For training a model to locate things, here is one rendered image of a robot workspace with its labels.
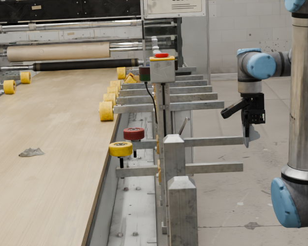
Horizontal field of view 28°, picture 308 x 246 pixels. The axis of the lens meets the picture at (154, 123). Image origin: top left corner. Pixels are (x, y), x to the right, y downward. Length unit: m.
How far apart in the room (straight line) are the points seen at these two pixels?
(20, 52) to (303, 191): 3.47
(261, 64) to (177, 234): 1.43
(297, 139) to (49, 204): 0.71
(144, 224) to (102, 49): 2.82
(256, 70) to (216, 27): 8.97
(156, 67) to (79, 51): 3.14
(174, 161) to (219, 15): 10.13
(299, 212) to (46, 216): 0.73
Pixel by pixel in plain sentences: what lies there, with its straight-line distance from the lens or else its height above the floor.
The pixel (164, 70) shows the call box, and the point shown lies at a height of 1.19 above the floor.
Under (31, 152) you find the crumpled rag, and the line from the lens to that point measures 2.07.
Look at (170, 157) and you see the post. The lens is 1.02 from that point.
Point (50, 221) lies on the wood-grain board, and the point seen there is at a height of 0.90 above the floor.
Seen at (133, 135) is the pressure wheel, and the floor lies 0.89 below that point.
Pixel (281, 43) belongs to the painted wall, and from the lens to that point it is 11.24.
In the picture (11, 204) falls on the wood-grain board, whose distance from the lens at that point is 1.56.
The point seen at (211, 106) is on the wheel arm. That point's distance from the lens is 2.57.
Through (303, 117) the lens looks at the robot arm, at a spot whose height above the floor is 1.04.
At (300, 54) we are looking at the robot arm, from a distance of 1.70.
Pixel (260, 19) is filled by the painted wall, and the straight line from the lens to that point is 11.17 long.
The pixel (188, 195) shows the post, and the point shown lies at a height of 1.13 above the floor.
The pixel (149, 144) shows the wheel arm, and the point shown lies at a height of 0.85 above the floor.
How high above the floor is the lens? 1.36
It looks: 11 degrees down
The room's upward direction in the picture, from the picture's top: 3 degrees counter-clockwise
